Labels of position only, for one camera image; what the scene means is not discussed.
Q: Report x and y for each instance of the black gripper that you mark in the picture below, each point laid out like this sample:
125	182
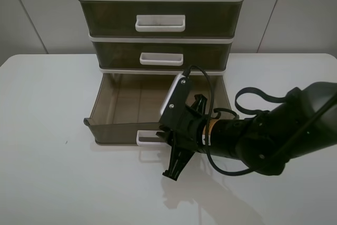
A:
182	128

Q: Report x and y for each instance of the smoky drawer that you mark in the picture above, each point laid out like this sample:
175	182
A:
128	108
161	56
161	19

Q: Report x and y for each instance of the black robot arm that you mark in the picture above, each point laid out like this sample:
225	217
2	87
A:
265	141

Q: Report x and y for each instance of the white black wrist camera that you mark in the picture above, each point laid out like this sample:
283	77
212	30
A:
174	103

